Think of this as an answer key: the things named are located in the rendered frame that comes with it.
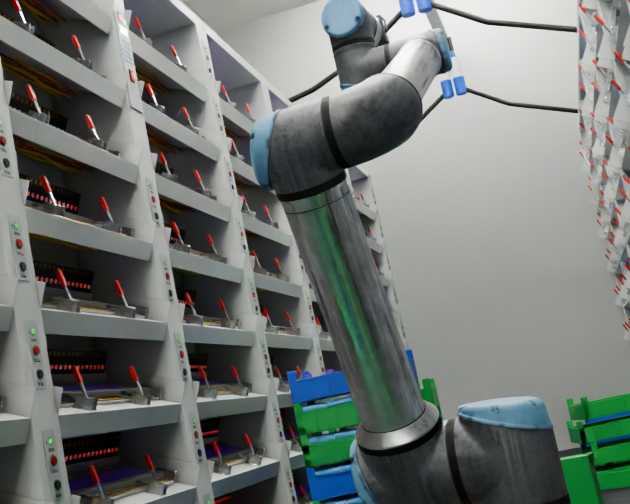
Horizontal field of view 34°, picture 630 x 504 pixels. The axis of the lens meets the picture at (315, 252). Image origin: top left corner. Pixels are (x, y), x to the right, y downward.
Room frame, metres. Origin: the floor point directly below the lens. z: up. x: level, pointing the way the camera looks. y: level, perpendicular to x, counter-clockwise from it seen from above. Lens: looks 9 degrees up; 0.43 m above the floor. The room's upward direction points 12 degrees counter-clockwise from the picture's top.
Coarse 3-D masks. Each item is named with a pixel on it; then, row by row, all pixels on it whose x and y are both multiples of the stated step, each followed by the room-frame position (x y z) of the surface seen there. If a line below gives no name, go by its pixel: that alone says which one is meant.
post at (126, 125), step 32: (64, 32) 2.50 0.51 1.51; (96, 32) 2.48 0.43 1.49; (128, 32) 2.56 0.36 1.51; (96, 64) 2.49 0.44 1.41; (64, 96) 2.51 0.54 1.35; (96, 96) 2.49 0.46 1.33; (128, 96) 2.48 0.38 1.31; (96, 128) 2.49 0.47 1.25; (128, 128) 2.48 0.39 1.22; (96, 192) 2.50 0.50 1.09; (128, 192) 2.48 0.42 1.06; (96, 256) 2.51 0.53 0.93; (96, 288) 2.51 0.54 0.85; (128, 288) 2.49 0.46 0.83; (160, 288) 2.47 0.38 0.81; (128, 352) 2.50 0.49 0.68; (160, 352) 2.48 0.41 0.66; (192, 384) 2.56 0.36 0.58; (128, 448) 2.51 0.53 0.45; (160, 448) 2.49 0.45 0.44; (192, 448) 2.49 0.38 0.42
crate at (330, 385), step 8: (408, 352) 2.72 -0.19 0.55; (288, 376) 2.59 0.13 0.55; (296, 376) 2.60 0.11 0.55; (304, 376) 2.76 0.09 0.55; (320, 376) 2.57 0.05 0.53; (328, 376) 2.57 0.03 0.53; (336, 376) 2.57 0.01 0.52; (344, 376) 2.57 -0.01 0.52; (416, 376) 2.70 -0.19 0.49; (296, 384) 2.58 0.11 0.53; (304, 384) 2.58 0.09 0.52; (312, 384) 2.58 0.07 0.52; (320, 384) 2.58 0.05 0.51; (328, 384) 2.57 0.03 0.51; (336, 384) 2.57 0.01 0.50; (344, 384) 2.57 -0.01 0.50; (296, 392) 2.59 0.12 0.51; (304, 392) 2.58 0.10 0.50; (312, 392) 2.58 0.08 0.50; (320, 392) 2.58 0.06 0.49; (328, 392) 2.57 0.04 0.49; (336, 392) 2.57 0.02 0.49; (344, 392) 2.57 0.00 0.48; (296, 400) 2.59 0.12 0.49; (304, 400) 2.58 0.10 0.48; (312, 400) 2.65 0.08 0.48
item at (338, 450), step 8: (320, 432) 2.76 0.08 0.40; (304, 440) 2.59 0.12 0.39; (336, 440) 2.57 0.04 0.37; (344, 440) 2.57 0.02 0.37; (352, 440) 2.57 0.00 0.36; (304, 448) 2.59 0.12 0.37; (312, 448) 2.58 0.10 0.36; (320, 448) 2.58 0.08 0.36; (328, 448) 2.58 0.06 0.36; (336, 448) 2.57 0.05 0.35; (344, 448) 2.57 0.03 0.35; (304, 456) 2.59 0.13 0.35; (312, 456) 2.58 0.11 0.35; (320, 456) 2.58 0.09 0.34; (328, 456) 2.58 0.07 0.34; (336, 456) 2.58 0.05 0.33; (344, 456) 2.57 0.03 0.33; (312, 464) 2.58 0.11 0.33; (320, 464) 2.58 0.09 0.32
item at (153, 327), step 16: (48, 288) 2.27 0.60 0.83; (128, 304) 2.47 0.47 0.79; (144, 304) 2.48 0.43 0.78; (160, 304) 2.47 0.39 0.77; (48, 320) 1.92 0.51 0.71; (64, 320) 1.98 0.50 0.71; (80, 320) 2.04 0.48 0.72; (96, 320) 2.11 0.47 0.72; (112, 320) 2.18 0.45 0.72; (128, 320) 2.26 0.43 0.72; (144, 320) 2.34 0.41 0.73; (160, 320) 2.47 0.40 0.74; (96, 336) 2.12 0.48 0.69; (112, 336) 2.20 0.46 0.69; (128, 336) 2.27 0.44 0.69; (144, 336) 2.36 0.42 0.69; (160, 336) 2.45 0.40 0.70
